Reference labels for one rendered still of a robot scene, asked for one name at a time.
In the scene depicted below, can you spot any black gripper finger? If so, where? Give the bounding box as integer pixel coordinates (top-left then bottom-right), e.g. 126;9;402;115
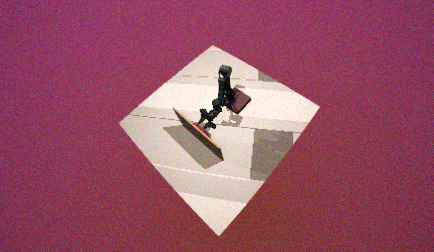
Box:
198;114;207;125
202;122;212;129

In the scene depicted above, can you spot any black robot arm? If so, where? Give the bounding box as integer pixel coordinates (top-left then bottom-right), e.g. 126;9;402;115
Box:
212;65;235;114

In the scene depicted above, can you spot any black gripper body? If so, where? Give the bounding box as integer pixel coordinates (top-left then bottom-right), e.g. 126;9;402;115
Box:
199;108;218;129

